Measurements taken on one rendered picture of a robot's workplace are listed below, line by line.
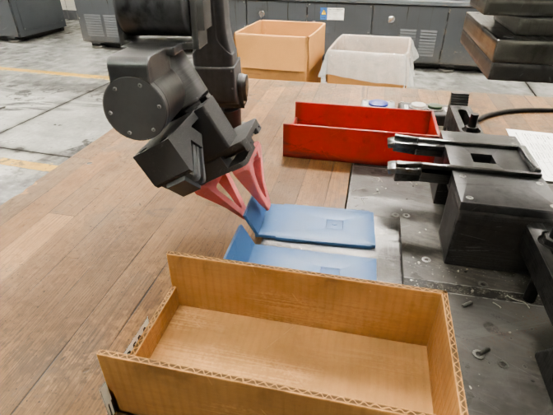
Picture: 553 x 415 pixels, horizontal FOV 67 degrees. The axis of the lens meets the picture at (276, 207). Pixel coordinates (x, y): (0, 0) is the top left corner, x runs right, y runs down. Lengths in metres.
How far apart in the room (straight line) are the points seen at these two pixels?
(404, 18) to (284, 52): 2.43
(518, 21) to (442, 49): 4.60
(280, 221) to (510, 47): 0.30
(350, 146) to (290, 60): 2.10
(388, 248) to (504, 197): 0.13
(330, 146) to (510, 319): 0.38
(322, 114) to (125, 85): 0.49
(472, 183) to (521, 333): 0.16
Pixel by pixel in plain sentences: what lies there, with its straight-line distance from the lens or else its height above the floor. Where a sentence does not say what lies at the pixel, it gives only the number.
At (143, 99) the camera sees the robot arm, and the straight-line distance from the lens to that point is 0.39.
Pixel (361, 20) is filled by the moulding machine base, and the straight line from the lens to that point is 5.04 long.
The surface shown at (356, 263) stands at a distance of 0.46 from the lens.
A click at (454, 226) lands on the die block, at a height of 0.95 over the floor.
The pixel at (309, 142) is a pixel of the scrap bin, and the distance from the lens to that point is 0.71.
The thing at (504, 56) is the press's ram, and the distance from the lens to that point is 0.46.
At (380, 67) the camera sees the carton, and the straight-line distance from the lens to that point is 2.74.
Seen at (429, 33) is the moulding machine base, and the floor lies 0.39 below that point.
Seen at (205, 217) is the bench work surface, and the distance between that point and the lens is 0.58.
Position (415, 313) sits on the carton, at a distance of 0.39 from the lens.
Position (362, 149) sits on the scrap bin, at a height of 0.93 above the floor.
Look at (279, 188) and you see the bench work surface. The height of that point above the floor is 0.90.
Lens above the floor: 1.22
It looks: 32 degrees down
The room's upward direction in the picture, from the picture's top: straight up
